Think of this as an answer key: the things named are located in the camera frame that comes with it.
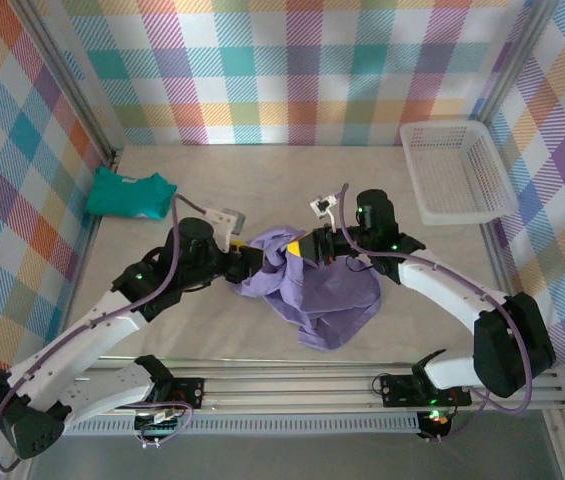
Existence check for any grey slotted cable duct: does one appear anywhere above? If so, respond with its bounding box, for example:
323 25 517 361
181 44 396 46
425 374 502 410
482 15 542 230
64 417 422 437

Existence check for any white plastic mesh basket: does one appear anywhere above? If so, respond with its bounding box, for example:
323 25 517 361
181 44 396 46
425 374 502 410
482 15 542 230
399 119 518 227

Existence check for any aluminium corner post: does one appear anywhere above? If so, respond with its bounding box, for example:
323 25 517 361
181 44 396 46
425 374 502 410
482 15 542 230
471 0 561 129
9 0 124 169

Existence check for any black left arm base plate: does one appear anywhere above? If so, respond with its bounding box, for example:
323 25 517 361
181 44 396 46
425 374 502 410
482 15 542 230
161 378 207 411

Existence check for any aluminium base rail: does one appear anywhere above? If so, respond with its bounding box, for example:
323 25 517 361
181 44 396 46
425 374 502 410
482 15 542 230
69 354 565 416

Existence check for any folded teal t-shirt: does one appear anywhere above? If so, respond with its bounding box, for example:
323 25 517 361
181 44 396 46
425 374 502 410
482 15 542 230
84 166 178 220

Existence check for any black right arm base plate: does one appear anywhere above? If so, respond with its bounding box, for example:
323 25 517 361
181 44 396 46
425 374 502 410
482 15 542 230
380 373 473 408

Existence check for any purple t-shirt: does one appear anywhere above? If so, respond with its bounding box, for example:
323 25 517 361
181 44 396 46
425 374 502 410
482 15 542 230
239 225 384 352

